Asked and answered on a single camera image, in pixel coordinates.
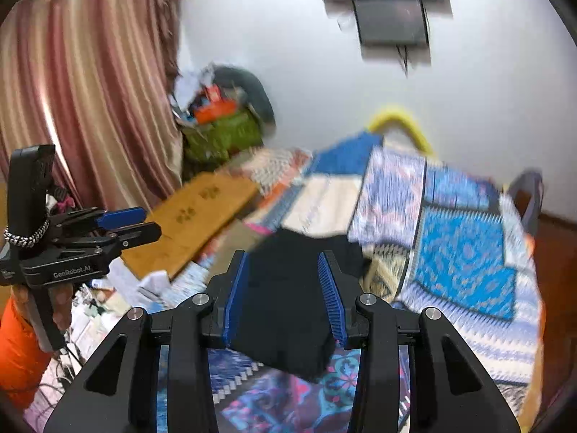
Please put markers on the grey cushion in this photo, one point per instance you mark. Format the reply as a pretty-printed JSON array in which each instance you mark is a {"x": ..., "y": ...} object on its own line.
[{"x": 259, "y": 94}]

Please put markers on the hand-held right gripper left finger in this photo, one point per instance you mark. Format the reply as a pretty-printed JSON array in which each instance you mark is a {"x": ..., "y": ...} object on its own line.
[{"x": 236, "y": 297}]

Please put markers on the brown cardboard box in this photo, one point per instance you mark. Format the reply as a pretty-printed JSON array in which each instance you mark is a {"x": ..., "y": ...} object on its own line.
[{"x": 194, "y": 221}]

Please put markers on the yellow hoop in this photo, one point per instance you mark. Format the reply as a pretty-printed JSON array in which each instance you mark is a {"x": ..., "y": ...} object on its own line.
[{"x": 401, "y": 119}]

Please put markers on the grey blue backpack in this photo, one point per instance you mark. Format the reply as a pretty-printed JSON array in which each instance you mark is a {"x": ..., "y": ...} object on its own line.
[{"x": 529, "y": 185}]

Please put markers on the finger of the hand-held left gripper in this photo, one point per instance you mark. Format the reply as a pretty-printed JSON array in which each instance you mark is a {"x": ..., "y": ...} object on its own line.
[
  {"x": 121, "y": 218},
  {"x": 142, "y": 233}
]

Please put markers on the colourful patchwork blanket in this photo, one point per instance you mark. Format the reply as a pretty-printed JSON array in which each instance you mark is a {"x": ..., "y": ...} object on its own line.
[{"x": 450, "y": 252}]

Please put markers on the black pants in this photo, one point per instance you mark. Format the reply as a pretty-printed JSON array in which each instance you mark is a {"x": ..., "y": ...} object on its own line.
[{"x": 288, "y": 306}]

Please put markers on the person's left forearm orange sleeve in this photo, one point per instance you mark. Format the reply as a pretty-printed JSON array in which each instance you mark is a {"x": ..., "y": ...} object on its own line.
[{"x": 20, "y": 356}]

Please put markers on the pink striped curtain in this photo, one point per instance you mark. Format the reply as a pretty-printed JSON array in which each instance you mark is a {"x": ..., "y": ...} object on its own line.
[{"x": 90, "y": 76}]

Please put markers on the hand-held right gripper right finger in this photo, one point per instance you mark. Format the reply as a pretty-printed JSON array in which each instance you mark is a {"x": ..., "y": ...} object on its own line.
[{"x": 331, "y": 297}]

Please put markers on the pile of white papers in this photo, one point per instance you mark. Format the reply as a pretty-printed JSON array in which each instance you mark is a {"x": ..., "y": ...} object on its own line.
[{"x": 112, "y": 297}]

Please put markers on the orange packet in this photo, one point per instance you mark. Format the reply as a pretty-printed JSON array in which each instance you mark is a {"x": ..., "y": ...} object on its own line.
[{"x": 214, "y": 106}]

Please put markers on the person's left hand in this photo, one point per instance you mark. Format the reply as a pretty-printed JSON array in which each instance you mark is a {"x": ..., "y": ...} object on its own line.
[{"x": 62, "y": 309}]

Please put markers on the green bag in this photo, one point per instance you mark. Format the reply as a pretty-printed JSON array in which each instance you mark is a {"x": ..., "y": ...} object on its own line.
[{"x": 223, "y": 137}]

